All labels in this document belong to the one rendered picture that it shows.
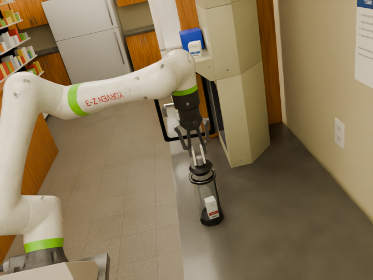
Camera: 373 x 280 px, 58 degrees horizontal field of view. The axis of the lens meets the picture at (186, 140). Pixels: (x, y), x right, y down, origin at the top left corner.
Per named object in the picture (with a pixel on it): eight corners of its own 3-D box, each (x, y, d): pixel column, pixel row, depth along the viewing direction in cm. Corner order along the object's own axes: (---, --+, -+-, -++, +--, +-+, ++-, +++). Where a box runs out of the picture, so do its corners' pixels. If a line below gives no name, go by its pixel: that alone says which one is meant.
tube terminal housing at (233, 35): (260, 130, 199) (245, -9, 163) (279, 157, 170) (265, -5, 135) (219, 139, 199) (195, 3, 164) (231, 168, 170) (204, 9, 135)
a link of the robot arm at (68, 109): (39, 117, 120) (43, 85, 123) (69, 125, 131) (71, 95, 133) (72, 110, 110) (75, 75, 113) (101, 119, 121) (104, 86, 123)
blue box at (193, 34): (201, 44, 171) (198, 26, 167) (204, 49, 162) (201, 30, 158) (182, 49, 171) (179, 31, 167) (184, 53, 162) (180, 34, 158)
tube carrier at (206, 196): (221, 205, 145) (213, 163, 135) (226, 221, 135) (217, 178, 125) (197, 210, 145) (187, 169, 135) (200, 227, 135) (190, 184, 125)
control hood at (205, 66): (205, 62, 177) (202, 44, 173) (216, 80, 148) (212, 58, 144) (184, 67, 177) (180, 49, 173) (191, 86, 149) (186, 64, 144)
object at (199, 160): (211, 163, 134) (208, 148, 131) (215, 175, 126) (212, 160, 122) (188, 168, 134) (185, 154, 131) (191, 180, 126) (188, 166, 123)
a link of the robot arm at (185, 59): (197, 43, 109) (169, 46, 114) (180, 55, 100) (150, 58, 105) (205, 84, 116) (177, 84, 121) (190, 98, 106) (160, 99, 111)
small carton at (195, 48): (202, 53, 156) (200, 40, 153) (201, 56, 151) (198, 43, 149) (192, 54, 157) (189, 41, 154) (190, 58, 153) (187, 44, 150)
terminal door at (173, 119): (215, 134, 195) (203, 68, 177) (165, 142, 199) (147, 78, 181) (215, 133, 196) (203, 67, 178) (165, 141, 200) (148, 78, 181)
